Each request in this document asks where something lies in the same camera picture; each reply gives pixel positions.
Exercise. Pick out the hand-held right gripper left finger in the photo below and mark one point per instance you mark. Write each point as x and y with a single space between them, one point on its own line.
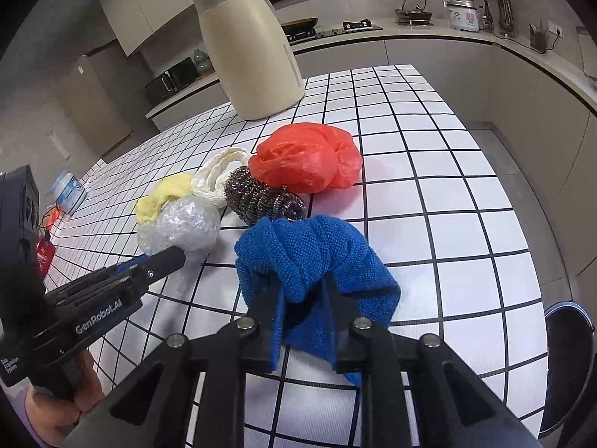
261 336

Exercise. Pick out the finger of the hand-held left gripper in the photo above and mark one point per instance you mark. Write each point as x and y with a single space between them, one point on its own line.
128 265
163 261

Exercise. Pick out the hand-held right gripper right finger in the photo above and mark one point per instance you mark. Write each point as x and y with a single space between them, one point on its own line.
343 317

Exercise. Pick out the clear plastic bag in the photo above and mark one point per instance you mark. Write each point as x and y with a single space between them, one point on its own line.
186 221

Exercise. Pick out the blue microfibre cloth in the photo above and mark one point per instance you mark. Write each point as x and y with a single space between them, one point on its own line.
317 247

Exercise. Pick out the black plastic bucket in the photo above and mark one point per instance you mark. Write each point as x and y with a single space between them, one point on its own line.
566 373

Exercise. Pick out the person's left hand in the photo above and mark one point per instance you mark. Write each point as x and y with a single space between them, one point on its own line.
56 415

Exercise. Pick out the red packet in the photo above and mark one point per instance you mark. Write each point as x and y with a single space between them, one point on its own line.
45 254

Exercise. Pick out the yellow cloth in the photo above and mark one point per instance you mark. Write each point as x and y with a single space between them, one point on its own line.
163 193

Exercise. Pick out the orange packet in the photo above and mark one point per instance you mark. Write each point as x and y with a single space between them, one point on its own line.
53 214

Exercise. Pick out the white blue jar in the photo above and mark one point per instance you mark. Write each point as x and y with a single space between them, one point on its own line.
70 191

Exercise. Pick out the white plastic bag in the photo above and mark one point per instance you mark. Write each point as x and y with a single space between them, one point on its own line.
210 179

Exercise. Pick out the steel wool scrubber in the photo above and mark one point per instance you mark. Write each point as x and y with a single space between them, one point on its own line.
252 193

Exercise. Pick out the white checked tablecloth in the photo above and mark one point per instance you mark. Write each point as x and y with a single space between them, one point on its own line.
443 196

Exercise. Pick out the tall beige cabinet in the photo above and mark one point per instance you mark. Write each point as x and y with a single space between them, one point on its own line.
88 107

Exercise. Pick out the red plastic bag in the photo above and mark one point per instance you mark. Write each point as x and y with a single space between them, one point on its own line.
303 158

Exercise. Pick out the black microwave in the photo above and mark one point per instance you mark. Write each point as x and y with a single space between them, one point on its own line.
172 79

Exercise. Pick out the green vase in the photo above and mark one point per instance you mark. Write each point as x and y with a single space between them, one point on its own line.
204 63

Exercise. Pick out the cream thermos jug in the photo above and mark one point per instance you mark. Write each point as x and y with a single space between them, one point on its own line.
247 56

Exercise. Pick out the beige kitchen counter cabinets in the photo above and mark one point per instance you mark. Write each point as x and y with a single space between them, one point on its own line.
513 102

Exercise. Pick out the wok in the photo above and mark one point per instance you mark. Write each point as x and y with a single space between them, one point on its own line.
301 22

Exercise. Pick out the black gas stove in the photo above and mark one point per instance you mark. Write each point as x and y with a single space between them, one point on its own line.
354 28

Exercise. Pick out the white rice cooker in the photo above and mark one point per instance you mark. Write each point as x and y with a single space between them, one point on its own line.
461 16

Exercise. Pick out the dark glass bottle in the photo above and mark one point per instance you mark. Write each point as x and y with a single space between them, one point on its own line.
487 18

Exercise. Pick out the grey chopstick holder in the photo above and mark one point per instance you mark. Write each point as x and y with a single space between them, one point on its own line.
538 39

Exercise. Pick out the metal utensil holder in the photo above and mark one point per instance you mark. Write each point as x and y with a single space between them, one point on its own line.
504 16

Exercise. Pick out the white cutting board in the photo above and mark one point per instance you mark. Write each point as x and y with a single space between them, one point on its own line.
588 51

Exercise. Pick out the wall socket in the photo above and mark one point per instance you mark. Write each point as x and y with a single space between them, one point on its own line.
557 30

